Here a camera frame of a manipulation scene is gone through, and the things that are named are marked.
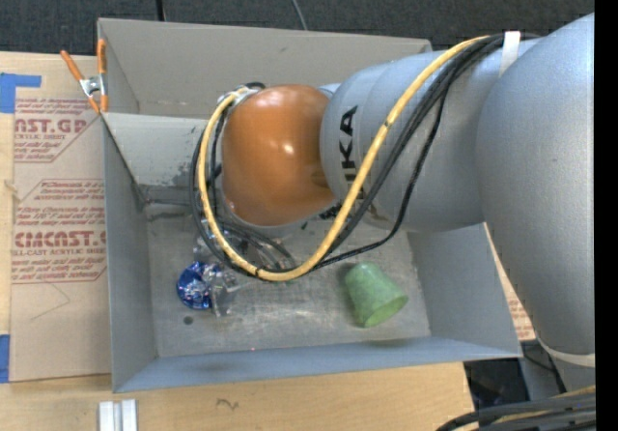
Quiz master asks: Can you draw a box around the green cup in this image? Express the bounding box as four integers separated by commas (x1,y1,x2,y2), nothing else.
343,261,410,330

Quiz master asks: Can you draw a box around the shiny blue ball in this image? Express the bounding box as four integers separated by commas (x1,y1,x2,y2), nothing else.
175,260,214,311

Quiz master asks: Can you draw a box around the brown cardboard board, red print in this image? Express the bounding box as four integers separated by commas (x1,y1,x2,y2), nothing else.
0,50,114,384

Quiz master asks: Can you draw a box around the grey metal bin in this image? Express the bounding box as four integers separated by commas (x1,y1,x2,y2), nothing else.
96,16,525,394

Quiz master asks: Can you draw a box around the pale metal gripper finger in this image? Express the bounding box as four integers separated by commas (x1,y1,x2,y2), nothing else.
211,273,241,318
197,262,228,297

